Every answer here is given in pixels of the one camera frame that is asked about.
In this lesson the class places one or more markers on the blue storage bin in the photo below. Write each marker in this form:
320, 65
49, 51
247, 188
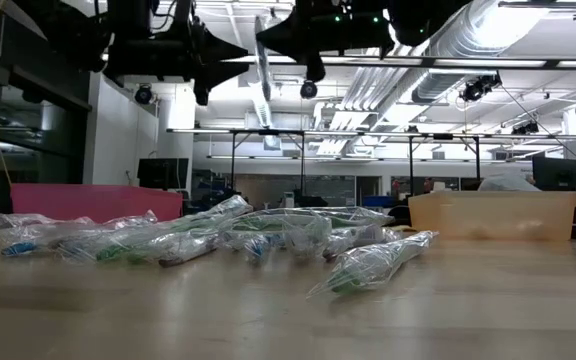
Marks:
378, 201

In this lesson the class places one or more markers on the orange plastic bin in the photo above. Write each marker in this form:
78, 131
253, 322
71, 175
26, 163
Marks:
493, 215

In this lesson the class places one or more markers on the black tabletop robot arm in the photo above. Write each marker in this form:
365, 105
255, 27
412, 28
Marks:
310, 201

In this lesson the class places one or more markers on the long ceiling light strip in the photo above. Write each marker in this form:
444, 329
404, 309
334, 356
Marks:
468, 62

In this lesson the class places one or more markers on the pink plastic bin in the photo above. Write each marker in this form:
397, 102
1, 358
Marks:
93, 200

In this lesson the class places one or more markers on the black round ceiling camera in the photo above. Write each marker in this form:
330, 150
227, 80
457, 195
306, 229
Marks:
143, 94
308, 89

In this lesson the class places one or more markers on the black computer monitor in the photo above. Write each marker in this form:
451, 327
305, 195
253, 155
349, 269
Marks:
558, 173
163, 174

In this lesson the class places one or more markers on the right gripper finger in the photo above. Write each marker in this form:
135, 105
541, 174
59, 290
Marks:
293, 35
315, 65

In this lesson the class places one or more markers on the small black ceiling camera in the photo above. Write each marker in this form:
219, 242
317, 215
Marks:
525, 128

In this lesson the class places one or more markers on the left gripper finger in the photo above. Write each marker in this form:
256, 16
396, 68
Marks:
208, 75
213, 47

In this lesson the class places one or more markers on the black ceiling camera cluster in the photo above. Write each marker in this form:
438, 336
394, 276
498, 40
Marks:
478, 89

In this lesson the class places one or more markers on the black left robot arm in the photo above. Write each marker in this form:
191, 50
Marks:
68, 30

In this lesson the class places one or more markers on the black metal gantry frame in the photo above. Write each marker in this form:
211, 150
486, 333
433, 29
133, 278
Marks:
268, 131

